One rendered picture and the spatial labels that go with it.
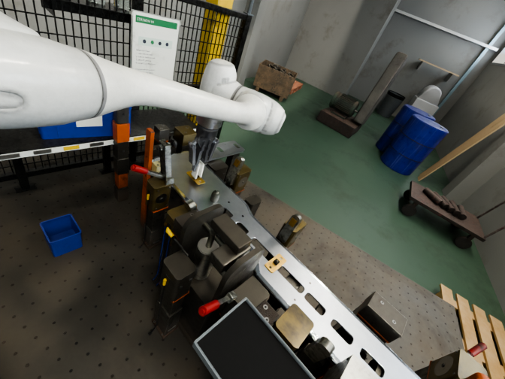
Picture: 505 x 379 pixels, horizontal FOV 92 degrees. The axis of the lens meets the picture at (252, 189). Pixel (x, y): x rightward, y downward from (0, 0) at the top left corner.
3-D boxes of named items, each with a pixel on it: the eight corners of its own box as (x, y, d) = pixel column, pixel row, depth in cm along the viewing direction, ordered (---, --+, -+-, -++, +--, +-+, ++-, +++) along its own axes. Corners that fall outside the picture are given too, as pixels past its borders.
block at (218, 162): (219, 204, 140) (233, 165, 123) (203, 212, 132) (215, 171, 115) (212, 197, 143) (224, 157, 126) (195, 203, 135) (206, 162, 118)
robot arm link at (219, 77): (189, 105, 79) (225, 123, 77) (198, 53, 70) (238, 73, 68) (207, 98, 88) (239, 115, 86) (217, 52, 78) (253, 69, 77)
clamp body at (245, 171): (236, 219, 136) (257, 169, 115) (220, 227, 128) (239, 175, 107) (228, 210, 139) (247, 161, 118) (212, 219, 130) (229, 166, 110)
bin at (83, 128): (131, 134, 106) (132, 107, 99) (40, 140, 87) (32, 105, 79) (119, 116, 114) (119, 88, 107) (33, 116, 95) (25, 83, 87)
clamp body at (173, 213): (182, 276, 101) (198, 215, 79) (157, 291, 94) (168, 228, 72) (173, 264, 104) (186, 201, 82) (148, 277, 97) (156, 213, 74)
